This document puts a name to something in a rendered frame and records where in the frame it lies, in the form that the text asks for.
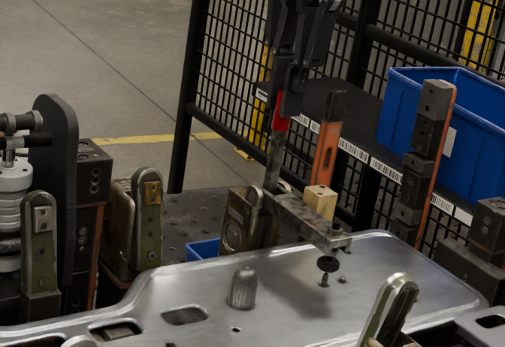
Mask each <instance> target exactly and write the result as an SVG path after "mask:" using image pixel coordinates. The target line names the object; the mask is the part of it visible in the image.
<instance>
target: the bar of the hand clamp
mask: <svg viewBox="0 0 505 347"><path fill-rule="evenodd" d="M251 185H257V186H259V187H260V188H261V190H262V192H263V203H262V207H264V208H265V209H266V210H267V211H268V212H269V213H271V214H272V215H274V216H275V217H277V218H278V219H279V220H280V221H281V222H283V223H284V224H286V225H287V226H288V227H290V228H291V229H292V230H293V231H295V232H296V233H297V234H299V235H300V236H302V237H303V238H304V239H305V240H307V241H308V242H309V243H311V244H312V245H313V246H315V247H316V248H317V249H318V250H320V251H321V252H323V253H324V254H325V255H323V256H321V257H319V258H317V262H316V266H317V267H318V268H319V269H320V270H322V271H324V272H327V273H333V272H335V271H337V270H339V267H340V262H339V261H338V260H337V259H336V258H335V256H336V255H337V254H338V251H339V249H341V250H342V251H343V252H348V251H349V248H350V245H351V243H352V236H351V235H349V234H348V233H346V232H345V231H344V230H343V229H342V228H341V227H340V224H341V221H339V220H333V222H331V221H330V220H328V219H327V218H325V217H324V216H323V215H321V214H320V213H318V212H317V211H315V210H314V209H313V208H312V207H310V206H309V205H307V204H306V203H304V202H303V201H302V200H300V199H299V198H297V197H296V196H294V195H293V194H292V193H291V192H289V191H287V190H286V189H285V188H283V187H282V186H281V185H279V184H278V183H277V195H272V194H271V193H270V192H269V191H268V190H266V189H264V188H263V187H262V186H260V185H259V184H258V183H256V182H254V183H251ZM337 247H338V248H339V249H337Z"/></svg>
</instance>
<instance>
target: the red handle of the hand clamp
mask: <svg viewBox="0 0 505 347"><path fill-rule="evenodd" d="M282 93H283V89H279V90H278V93H277V101H276V106H275V111H274V119H273V123H272V128H273V131H272V135H271V143H270V148H269V153H268V160H267V165H266V170H265V178H264V182H263V186H262V187H263V188H264V189H266V190H268V191H269V192H270V193H271V194H272V195H277V183H278V179H279V174H280V166H281V161H282V157H283V150H284V145H285V141H286V132H287V131H288V130H289V123H290V119H291V117H281V116H279V112H280V103H281V98H282Z"/></svg>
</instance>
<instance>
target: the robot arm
mask: <svg viewBox="0 0 505 347"><path fill-rule="evenodd" d="M345 1H346V0H268V12H267V21H266V31H265V46H266V47H270V48H271V49H272V55H273V56H274V60H273V64H272V69H271V81H270V86H269V90H268V98H267V102H266V108H267V109H269V110H270V109H275V106H276V101H277V93H278V90H279V89H283V93H282V98H281V103H280V112H279V116H281V117H292V116H300V115H301V108H302V103H303V99H304V93H305V91H306V89H307V81H308V77H309V73H310V69H311V68H315V67H322V66H323V64H324V61H325V57H326V53H327V51H328V46H329V43H330V40H331V36H332V33H333V30H334V25H335V23H336V19H337V15H338V12H339V11H340V9H341V8H342V6H343V4H344V3H345ZM274 36H275V38H274ZM295 38H296V39H295ZM294 43H295V51H293V46H294Z"/></svg>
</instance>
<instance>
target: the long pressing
mask: <svg viewBox="0 0 505 347"><path fill-rule="evenodd" d="M348 234H349V235H351V236H352V243H351V245H350V248H349V252H350V253H351V254H346V253H345V252H343V251H342V250H341V249H339V248H338V247H337V249H339V251H338V254H337V255H336V256H335V258H336V259H337V260H338V261H339V262H340V267H339V270H337V271H335V272H333V273H328V283H327V285H328V287H322V286H320V285H319V284H320V283H321V281H322V276H323V274H324V273H325V272H324V271H322V270H320V269H319V268H318V267H317V266H316V262H317V258H319V257H321V256H323V255H325V254H324V253H323V252H321V251H320V250H318V249H317V248H316V247H315V246H313V245H312V244H311V243H309V242H308V241H302V242H298V243H290V244H286V245H281V246H273V247H268V248H264V249H257V250H252V251H248V252H239V253H235V254H230V255H223V256H219V257H214V258H206V259H201V260H197V261H190V262H185V263H180V264H172V265H168V266H164V267H156V268H152V269H149V270H145V271H144V272H142V273H140V274H139V275H138V276H137V277H136V278H135V280H134V282H133V283H132V284H131V286H130V287H129V289H128V291H127V292H126V293H125V295H124V297H123V299H122V300H121V301H120V302H119V303H116V304H114V305H112V306H108V307H105V308H100V309H94V310H90V311H85V312H79V313H74V314H70V315H64V316H59V317H55V318H49V319H44V320H40V321H33V322H29V323H25V324H18V325H12V326H0V347H11V346H15V345H21V344H25V343H29V342H35V341H39V340H43V339H49V338H54V337H58V338H62V339H64V341H67V340H69V339H71V338H73V337H75V336H80V335H87V336H90V337H92V338H93V339H94V337H93V336H92V335H91V334H90V331H91V330H92V329H96V328H100V327H106V326H110V325H114V324H120V323H124V322H131V323H133V324H135V325H136V326H137V327H138V328H139V329H140V331H141V334H138V335H135V336H129V337H125V338H122V339H115V340H111V341H108V342H100V341H98V340H95V339H94V341H95V343H96V345H97V346H98V347H167V346H166V345H167V344H168V343H171V344H174V345H175V347H355V344H356V343H357V341H358V338H359V336H360V334H361V332H362V329H363V327H364V325H365V323H366V321H367V318H368V316H369V314H370V311H371V310H372V308H373V305H374V303H375V299H376V296H377V295H378V292H379V290H380V289H381V287H382V286H383V284H384V282H385V281H386V280H387V279H388V278H389V277H390V276H392V275H393V274H395V273H398V272H405V273H407V274H408V275H409V276H410V277H411V279H412V280H413V281H414V282H415V283H416V284H417V285H418V287H419V293H418V295H417V297H416V302H415V303H414V304H413V307H412V309H411V310H410V312H408V314H407V316H406V318H405V323H404V326H403V327H402V329H401V331H403V332H404V333H405V334H406V335H407V336H415V335H418V334H421V333H426V332H429V331H433V330H437V329H440V328H443V327H448V326H451V325H454V324H456V323H455V322H454V321H453V319H454V317H456V316H460V315H464V314H468V313H471V312H475V311H479V310H482V309H487V308H489V303H488V301H487V299H486V298H485V297H484V296H483V295H482V294H481V293H480V292H479V291H477V290H476V289H475V288H473V287H471V286H470V285H468V284H467V283H466V282H464V281H462V280H461V279H459V278H458V277H457V276H455V275H454V274H452V273H450V272H449V271H448V270H446V269H445V268H443V267H441V266H440V265H439V264H437V263H436V262H434V261H432V260H431V259H430V258H428V257H427V256H425V255H424V254H422V253H421V252H420V251H418V250H417V249H415V248H413V247H412V246H411V245H409V244H408V243H406V242H404V241H403V240H401V239H400V238H398V237H397V236H395V235H394V234H393V233H392V232H390V231H387V230H383V229H369V230H365V231H357V232H352V233H348ZM244 265H248V266H250V267H252V268H253V269H254V270H255V271H256V273H257V277H258V288H257V292H256V300H255V306H254V307H253V308H252V309H248V310H240V309H235V308H233V307H231V306H230V305H229V304H228V295H229V290H230V285H231V279H232V277H233V275H234V272H235V271H236V269H237V268H239V267H241V266H244ZM341 276H344V277H345V278H346V280H345V281H346V283H340V282H338V280H339V279H340V277H341ZM185 309H199V310H200V311H201V312H202V313H203V314H204V315H205V316H206V317H207V319H205V320H202V321H196V322H193V323H188V324H182V325H178V326H176V325H172V324H169V323H167V322H166V320H165V319H164V318H163V317H162V316H163V315H164V314H166V313H170V312H176V311H180V310H185ZM233 328H237V329H238V330H240V331H239V332H234V331H233V330H232V329H233Z"/></svg>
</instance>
